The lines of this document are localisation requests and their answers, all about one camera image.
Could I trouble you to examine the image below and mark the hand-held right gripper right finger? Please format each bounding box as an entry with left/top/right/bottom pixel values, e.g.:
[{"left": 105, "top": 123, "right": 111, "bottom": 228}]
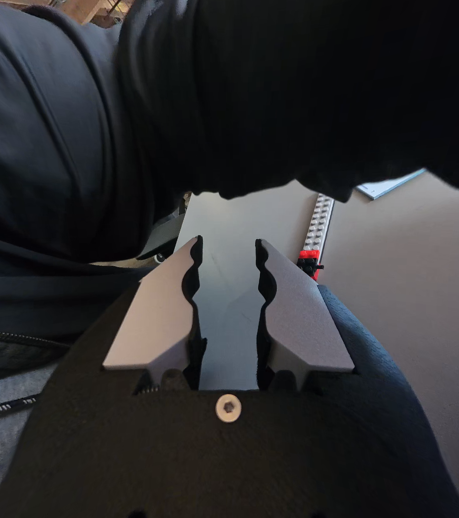
[{"left": 255, "top": 238, "right": 355, "bottom": 391}]

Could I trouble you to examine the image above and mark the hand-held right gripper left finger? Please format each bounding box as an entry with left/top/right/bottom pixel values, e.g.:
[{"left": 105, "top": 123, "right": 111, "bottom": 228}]
[{"left": 103, "top": 235, "right": 208, "bottom": 391}]

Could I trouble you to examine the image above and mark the grey plate with red bricks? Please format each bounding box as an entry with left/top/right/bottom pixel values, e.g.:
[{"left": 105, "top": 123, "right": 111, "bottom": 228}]
[{"left": 296, "top": 193, "right": 335, "bottom": 281}]

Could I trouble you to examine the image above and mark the person's left forearm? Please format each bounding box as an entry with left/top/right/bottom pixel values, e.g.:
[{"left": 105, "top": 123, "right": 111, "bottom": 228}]
[{"left": 116, "top": 0, "right": 459, "bottom": 203}]

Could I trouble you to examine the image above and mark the black mesh office chair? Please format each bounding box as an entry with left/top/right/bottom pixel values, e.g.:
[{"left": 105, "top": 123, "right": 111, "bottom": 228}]
[{"left": 138, "top": 210, "right": 185, "bottom": 264}]

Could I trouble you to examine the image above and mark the open instruction booklet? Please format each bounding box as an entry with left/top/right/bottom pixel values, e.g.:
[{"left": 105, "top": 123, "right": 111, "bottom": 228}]
[{"left": 355, "top": 168, "right": 427, "bottom": 201}]

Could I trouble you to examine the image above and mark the person's black hoodie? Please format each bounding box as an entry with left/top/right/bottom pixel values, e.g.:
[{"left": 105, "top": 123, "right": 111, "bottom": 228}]
[{"left": 0, "top": 0, "right": 198, "bottom": 385}]

